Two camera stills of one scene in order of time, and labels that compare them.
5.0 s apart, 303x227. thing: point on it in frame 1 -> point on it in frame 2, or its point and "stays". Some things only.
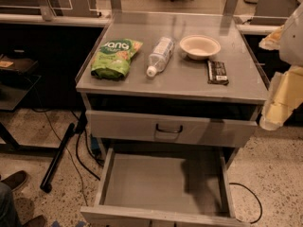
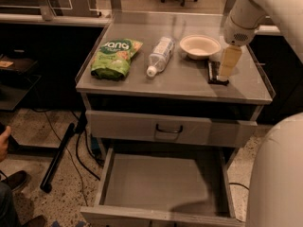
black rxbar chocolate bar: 217,73 stays
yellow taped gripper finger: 285,96 -> 240,24
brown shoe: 15,180 stays
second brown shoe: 39,220 stays
